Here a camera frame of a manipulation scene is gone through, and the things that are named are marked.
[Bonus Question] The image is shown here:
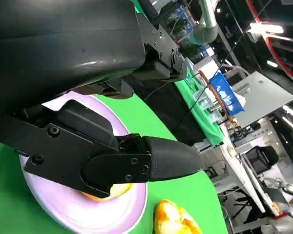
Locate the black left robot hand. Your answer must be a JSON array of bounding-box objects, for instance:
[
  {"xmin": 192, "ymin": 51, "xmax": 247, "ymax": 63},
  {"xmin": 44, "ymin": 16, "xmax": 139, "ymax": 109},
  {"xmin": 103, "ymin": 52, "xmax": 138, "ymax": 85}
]
[{"xmin": 0, "ymin": 0, "xmax": 204, "ymax": 199}]

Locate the orange and white bread roll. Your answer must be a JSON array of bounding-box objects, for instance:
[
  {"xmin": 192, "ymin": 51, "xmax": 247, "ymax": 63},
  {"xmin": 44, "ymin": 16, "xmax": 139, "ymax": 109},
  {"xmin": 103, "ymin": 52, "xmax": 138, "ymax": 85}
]
[
  {"xmin": 82, "ymin": 182, "xmax": 134, "ymax": 202},
  {"xmin": 153, "ymin": 199, "xmax": 204, "ymax": 234}
]

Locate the black backdrop cloth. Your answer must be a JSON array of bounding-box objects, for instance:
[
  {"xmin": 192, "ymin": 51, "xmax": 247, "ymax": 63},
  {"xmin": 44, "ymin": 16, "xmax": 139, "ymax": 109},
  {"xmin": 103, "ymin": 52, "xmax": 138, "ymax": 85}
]
[{"xmin": 126, "ymin": 73, "xmax": 212, "ymax": 147}]

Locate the green cloth on workshop table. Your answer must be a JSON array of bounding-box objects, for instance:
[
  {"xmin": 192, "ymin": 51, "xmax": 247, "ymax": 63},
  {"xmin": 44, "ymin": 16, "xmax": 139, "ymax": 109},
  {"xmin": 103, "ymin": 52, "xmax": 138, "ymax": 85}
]
[{"xmin": 134, "ymin": 0, "xmax": 226, "ymax": 147}]

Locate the lilac plate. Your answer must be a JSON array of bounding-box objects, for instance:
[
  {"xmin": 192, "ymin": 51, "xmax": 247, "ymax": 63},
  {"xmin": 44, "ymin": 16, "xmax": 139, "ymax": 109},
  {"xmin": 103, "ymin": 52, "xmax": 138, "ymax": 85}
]
[{"xmin": 19, "ymin": 90, "xmax": 148, "ymax": 233}]

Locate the blue sign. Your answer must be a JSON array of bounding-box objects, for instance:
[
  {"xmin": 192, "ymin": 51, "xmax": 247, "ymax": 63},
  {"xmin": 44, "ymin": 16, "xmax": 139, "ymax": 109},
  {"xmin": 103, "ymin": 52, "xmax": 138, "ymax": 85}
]
[{"xmin": 209, "ymin": 72, "xmax": 246, "ymax": 116}]

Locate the white workshop desk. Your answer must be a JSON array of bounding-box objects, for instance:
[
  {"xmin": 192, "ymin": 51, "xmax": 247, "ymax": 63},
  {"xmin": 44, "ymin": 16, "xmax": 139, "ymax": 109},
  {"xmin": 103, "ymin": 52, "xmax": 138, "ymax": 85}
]
[{"xmin": 218, "ymin": 121, "xmax": 277, "ymax": 217}]

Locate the grey panel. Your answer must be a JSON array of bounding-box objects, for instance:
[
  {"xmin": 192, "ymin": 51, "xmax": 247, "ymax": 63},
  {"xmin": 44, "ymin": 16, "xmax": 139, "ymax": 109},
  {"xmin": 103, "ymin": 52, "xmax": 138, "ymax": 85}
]
[{"xmin": 230, "ymin": 70, "xmax": 293, "ymax": 129}]

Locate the red hoop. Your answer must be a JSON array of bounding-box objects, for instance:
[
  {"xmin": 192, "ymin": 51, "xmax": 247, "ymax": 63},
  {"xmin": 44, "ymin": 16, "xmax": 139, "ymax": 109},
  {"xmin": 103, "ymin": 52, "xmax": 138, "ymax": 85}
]
[{"xmin": 246, "ymin": 0, "xmax": 293, "ymax": 87}]

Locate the black office chair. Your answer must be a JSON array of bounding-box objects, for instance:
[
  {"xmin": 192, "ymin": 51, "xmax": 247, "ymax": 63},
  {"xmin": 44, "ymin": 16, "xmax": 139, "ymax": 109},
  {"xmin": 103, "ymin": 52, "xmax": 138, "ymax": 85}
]
[{"xmin": 243, "ymin": 145, "xmax": 280, "ymax": 175}]

